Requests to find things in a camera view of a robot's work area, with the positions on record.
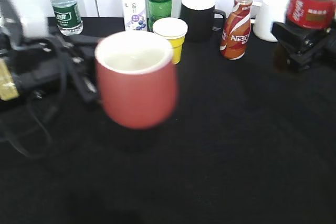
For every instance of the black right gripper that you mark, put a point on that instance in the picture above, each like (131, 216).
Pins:
(306, 47)

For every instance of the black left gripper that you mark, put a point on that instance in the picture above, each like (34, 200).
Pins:
(56, 61)

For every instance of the cola bottle red label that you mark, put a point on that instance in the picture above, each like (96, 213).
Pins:
(312, 14)

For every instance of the red ceramic mug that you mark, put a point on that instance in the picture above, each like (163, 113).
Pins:
(137, 80)

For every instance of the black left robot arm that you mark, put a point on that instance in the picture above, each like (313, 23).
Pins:
(17, 24)

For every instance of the yellow paper cup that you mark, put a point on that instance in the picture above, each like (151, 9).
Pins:
(174, 30)

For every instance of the white ceramic mug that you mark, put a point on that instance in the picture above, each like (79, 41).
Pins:
(270, 11)

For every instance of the brown nescafe coffee bottle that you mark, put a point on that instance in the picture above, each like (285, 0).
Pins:
(236, 30)

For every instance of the clear water bottle green label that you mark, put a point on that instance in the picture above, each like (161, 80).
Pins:
(67, 16)

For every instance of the white yogurt drink carton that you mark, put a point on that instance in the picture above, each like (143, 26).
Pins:
(134, 15)

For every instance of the black ceramic mug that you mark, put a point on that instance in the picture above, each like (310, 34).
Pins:
(202, 18)

